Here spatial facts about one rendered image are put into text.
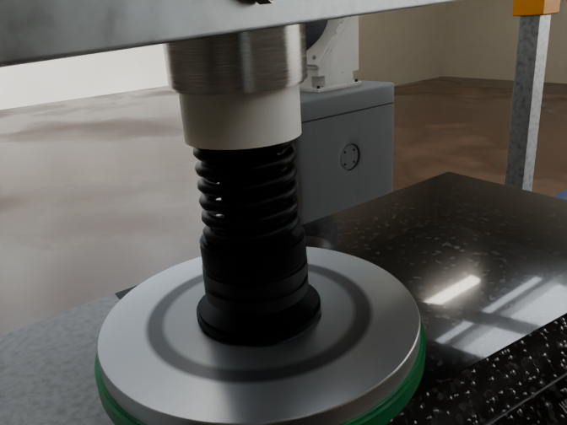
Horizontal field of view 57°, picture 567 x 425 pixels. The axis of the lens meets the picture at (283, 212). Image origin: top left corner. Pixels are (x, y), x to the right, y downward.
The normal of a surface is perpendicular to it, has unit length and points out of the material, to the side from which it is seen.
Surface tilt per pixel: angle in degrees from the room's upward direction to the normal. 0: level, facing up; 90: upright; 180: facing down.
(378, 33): 90
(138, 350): 0
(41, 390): 0
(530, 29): 90
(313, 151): 90
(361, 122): 90
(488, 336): 0
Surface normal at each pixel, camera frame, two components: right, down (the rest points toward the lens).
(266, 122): 0.40, 0.30
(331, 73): 0.63, 0.24
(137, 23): 0.79, 0.17
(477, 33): -0.79, 0.26
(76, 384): -0.06, -0.93
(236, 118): 0.03, 0.36
